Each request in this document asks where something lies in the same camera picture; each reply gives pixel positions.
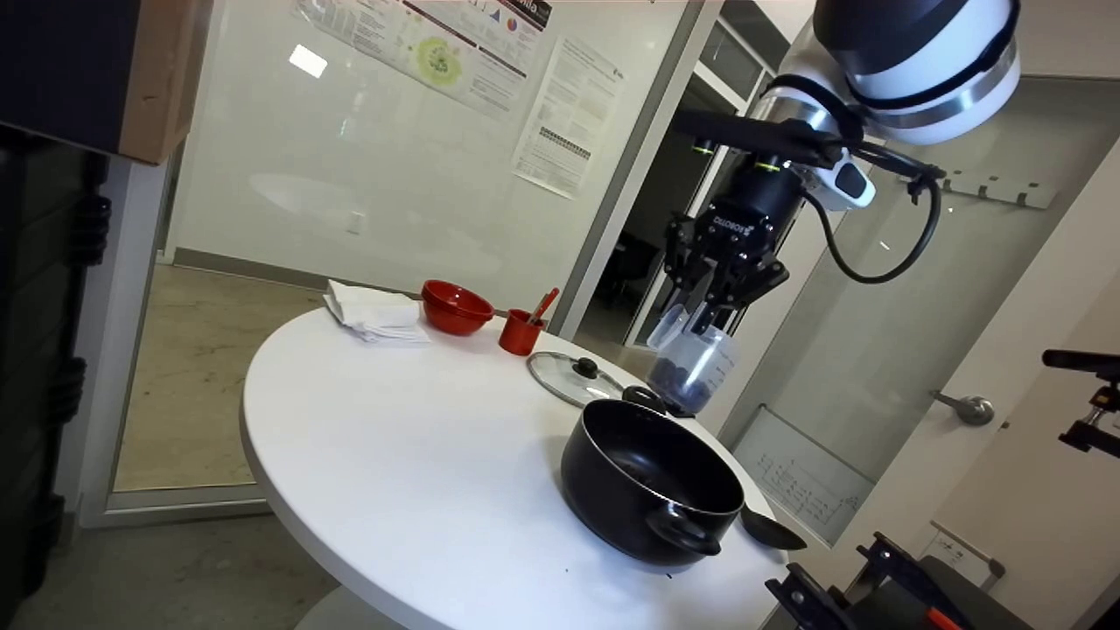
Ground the wall poster with green circle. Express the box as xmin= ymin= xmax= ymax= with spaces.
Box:
xmin=292 ymin=0 xmax=559 ymax=122

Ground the wall coat hook rail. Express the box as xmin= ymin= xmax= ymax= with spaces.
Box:
xmin=932 ymin=165 xmax=1060 ymax=217

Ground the white text notice sheet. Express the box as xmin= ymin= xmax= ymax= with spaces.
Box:
xmin=510 ymin=32 xmax=630 ymax=201

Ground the small coffee beans heap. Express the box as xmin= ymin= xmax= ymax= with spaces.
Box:
xmin=649 ymin=353 xmax=712 ymax=418

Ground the white cloth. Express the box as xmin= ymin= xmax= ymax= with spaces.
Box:
xmin=319 ymin=278 xmax=432 ymax=346

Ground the black cabinet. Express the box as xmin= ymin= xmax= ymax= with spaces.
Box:
xmin=0 ymin=122 xmax=116 ymax=625

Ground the clear plastic measuring cup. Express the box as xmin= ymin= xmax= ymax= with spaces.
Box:
xmin=644 ymin=319 xmax=739 ymax=422

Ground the black two-handled cooking pot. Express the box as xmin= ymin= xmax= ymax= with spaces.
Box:
xmin=557 ymin=396 xmax=748 ymax=570

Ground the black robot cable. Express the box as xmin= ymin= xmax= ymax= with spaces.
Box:
xmin=802 ymin=163 xmax=950 ymax=287

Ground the red bowl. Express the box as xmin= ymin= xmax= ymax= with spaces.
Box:
xmin=417 ymin=278 xmax=500 ymax=339

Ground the red mug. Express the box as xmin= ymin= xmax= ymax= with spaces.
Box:
xmin=497 ymin=305 xmax=546 ymax=361

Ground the red utensil handle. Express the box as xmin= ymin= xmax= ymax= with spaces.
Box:
xmin=528 ymin=283 xmax=563 ymax=325

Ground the glass pot lid black knob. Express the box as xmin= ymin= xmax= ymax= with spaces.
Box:
xmin=524 ymin=346 xmax=633 ymax=412

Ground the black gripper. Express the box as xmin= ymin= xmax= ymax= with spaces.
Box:
xmin=662 ymin=163 xmax=812 ymax=342

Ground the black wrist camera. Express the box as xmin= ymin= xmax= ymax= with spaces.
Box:
xmin=670 ymin=110 xmax=847 ymax=167

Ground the silver door handle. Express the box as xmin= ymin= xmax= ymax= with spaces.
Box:
xmin=936 ymin=389 xmax=1002 ymax=432

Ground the black tripod camera mount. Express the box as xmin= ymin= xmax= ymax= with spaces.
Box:
xmin=1039 ymin=342 xmax=1120 ymax=462

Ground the black orange bar clamp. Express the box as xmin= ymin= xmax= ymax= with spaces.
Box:
xmin=762 ymin=559 xmax=857 ymax=630
xmin=855 ymin=532 xmax=997 ymax=630

